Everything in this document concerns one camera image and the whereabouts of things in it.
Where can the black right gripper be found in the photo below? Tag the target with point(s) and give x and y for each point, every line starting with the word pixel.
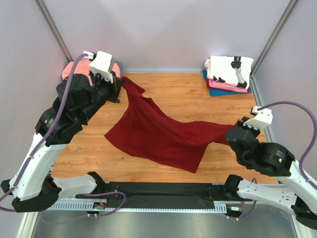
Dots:
pixel 253 131

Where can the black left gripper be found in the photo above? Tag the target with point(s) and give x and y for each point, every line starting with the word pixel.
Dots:
pixel 119 82

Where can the dark red t-shirt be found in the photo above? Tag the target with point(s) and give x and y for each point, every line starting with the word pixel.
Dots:
pixel 145 131

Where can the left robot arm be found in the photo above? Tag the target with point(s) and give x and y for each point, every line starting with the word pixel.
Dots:
pixel 78 99

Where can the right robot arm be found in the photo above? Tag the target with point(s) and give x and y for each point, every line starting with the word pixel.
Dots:
pixel 273 160

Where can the blue-grey laundry basket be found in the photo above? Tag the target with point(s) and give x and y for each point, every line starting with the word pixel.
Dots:
pixel 117 69

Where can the pink crumpled t-shirt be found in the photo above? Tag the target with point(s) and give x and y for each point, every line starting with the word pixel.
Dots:
pixel 81 68

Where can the blue folded t-shirt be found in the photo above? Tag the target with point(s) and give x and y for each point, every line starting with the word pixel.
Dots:
pixel 219 92

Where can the pink folded t-shirt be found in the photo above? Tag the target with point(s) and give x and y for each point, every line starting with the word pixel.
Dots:
pixel 227 87

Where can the red folded t-shirt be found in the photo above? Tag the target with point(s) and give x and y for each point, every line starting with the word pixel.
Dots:
pixel 208 83

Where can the white folded printed t-shirt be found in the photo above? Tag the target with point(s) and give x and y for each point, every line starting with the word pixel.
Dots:
pixel 229 71

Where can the black base mat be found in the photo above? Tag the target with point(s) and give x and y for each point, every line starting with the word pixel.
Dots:
pixel 160 195

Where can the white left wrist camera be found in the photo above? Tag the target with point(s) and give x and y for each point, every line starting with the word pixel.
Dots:
pixel 101 63

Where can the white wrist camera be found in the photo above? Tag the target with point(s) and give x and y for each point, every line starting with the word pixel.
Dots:
pixel 101 63
pixel 261 119

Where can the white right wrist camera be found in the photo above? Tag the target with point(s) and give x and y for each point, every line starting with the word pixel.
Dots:
pixel 261 119

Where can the left aluminium frame post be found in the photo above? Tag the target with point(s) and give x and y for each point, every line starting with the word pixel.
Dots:
pixel 53 28

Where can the aluminium frame post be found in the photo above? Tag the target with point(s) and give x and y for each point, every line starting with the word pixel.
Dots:
pixel 276 32
pixel 53 28

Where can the right aluminium frame post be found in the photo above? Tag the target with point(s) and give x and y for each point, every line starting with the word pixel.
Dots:
pixel 276 32

